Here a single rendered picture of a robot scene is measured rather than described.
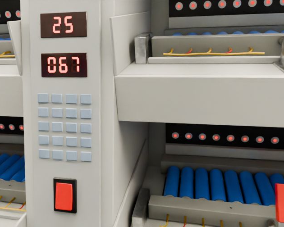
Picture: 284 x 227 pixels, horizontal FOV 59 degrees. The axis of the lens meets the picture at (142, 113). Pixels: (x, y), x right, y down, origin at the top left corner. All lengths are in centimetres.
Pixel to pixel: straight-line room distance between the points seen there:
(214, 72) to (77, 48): 13
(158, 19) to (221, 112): 25
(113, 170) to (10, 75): 14
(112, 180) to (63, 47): 13
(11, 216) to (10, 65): 19
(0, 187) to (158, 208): 22
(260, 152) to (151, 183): 17
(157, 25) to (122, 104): 23
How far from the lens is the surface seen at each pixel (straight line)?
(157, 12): 44
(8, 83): 29
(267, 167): 41
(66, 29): 25
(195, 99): 23
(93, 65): 24
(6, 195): 40
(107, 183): 25
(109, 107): 23
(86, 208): 26
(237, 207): 33
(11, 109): 30
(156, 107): 23
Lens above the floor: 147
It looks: 5 degrees down
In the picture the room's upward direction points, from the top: 1 degrees clockwise
